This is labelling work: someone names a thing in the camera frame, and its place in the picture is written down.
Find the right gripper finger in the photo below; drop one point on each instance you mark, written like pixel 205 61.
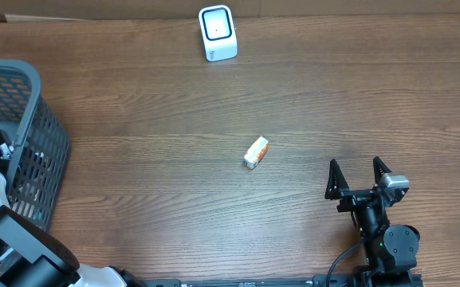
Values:
pixel 381 172
pixel 337 186

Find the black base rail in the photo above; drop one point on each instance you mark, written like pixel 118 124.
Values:
pixel 319 280

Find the small orange white box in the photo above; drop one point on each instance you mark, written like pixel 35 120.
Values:
pixel 256 152

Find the cardboard strip at table edge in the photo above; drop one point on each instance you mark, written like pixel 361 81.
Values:
pixel 27 10

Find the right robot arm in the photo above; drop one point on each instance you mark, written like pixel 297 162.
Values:
pixel 390 250

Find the grey plastic mesh basket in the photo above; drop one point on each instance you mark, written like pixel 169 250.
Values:
pixel 38 146

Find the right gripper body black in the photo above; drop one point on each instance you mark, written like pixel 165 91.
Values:
pixel 353 198

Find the white barcode scanner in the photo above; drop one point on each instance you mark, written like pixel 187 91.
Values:
pixel 218 33

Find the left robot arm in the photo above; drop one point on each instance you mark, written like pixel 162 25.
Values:
pixel 31 257

